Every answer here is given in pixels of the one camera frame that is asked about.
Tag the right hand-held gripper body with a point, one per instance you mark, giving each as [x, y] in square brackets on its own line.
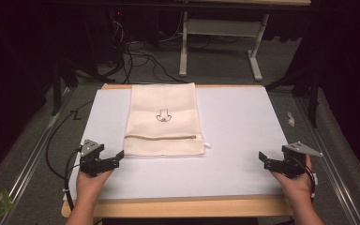
[293, 159]

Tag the white metal desk frame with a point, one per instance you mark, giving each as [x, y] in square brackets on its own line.
[222, 37]

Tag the black stand leg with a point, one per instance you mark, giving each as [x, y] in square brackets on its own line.
[309, 93]
[61, 81]

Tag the person's right hand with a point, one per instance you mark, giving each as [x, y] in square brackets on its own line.
[295, 184]

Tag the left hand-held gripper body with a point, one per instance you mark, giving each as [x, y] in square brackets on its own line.
[90, 156]

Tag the cream zippered cloth bag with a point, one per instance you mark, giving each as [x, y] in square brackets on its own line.
[163, 120]

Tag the white paper sheet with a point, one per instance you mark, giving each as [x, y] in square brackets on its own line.
[231, 140]

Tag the small white floor scrap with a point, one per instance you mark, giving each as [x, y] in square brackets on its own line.
[291, 119]

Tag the person's left hand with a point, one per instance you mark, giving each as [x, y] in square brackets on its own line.
[90, 184]

